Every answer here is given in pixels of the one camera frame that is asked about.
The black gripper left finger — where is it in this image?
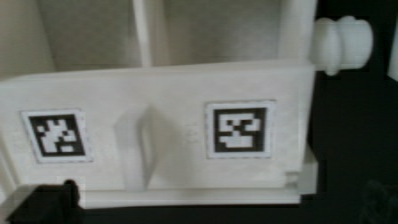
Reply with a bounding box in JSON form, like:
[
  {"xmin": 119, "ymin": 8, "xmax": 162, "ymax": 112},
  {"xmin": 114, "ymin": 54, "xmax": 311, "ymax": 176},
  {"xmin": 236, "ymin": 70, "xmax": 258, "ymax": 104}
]
[{"xmin": 9, "ymin": 180, "xmax": 84, "ymax": 224}]

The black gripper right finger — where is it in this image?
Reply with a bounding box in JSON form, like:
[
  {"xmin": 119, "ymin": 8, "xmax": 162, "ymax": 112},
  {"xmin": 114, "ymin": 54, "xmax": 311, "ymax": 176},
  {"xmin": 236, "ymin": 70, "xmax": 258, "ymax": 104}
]
[{"xmin": 359, "ymin": 180, "xmax": 398, "ymax": 224}]

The white cabinet door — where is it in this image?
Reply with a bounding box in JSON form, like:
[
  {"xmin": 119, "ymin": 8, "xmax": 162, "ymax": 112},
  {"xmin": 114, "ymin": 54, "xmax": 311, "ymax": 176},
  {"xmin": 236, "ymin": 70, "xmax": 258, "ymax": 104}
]
[{"xmin": 0, "ymin": 15, "xmax": 377, "ymax": 210}]

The white cabinet body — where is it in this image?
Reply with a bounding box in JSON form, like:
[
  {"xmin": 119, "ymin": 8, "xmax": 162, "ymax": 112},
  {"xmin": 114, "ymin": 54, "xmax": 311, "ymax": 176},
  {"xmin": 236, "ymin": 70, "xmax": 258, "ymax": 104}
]
[{"xmin": 0, "ymin": 0, "xmax": 318, "ymax": 82}]

